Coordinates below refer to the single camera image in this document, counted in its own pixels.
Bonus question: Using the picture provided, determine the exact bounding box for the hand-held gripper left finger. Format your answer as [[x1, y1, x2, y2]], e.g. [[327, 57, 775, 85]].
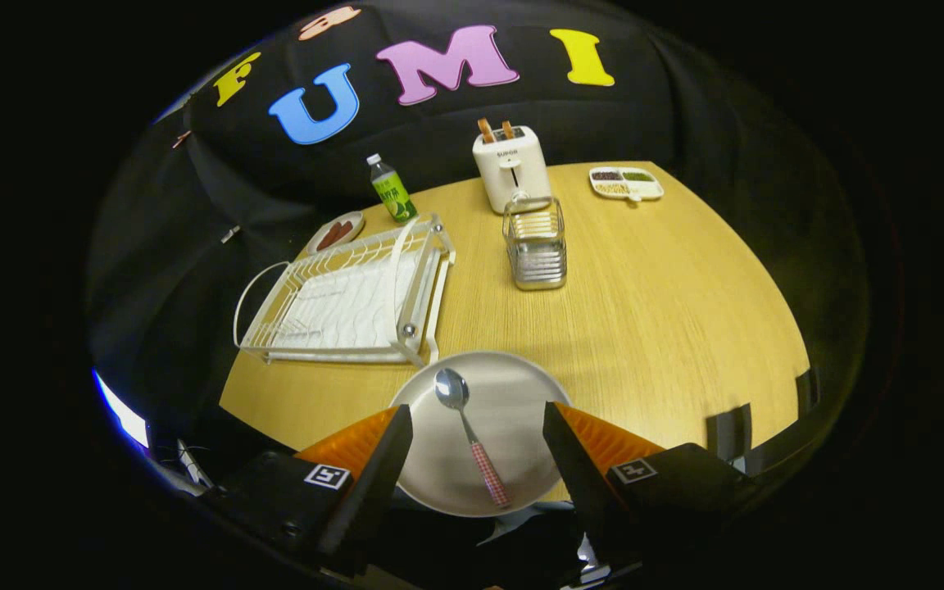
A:
[[200, 404, 414, 576]]

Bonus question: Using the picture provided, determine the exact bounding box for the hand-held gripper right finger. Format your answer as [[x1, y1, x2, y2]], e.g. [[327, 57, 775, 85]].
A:
[[542, 401, 761, 576]]

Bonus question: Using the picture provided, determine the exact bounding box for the white round plate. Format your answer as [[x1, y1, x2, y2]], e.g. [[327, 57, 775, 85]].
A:
[[390, 351, 575, 517]]

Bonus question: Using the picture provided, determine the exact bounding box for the spoon with pink checked handle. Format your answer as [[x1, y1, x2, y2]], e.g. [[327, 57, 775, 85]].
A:
[[434, 368, 511, 508]]

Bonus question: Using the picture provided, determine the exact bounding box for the white wire dish rack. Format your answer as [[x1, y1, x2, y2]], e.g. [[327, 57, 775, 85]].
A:
[[233, 215, 456, 367]]

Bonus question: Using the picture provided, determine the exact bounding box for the silver wire basket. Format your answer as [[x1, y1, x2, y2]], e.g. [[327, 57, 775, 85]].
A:
[[502, 195, 568, 291]]

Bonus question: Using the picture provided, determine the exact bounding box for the small plate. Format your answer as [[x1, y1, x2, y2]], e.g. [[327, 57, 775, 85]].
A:
[[306, 211, 366, 256]]

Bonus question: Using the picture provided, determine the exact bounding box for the black chair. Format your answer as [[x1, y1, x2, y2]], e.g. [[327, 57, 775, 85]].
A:
[[706, 369, 819, 474]]

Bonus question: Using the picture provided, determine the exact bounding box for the green label bottle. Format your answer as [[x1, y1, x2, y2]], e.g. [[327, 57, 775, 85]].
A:
[[366, 153, 419, 224]]

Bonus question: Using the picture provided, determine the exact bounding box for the white divided tray with beans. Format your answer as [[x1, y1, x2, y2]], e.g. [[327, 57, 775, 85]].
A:
[[588, 166, 665, 202]]

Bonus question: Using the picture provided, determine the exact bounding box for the white toaster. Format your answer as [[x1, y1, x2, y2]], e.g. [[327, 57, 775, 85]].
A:
[[472, 125, 552, 215]]

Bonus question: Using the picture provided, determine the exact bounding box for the black backdrop cloth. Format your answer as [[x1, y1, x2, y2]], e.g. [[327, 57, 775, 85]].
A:
[[87, 0, 870, 427]]

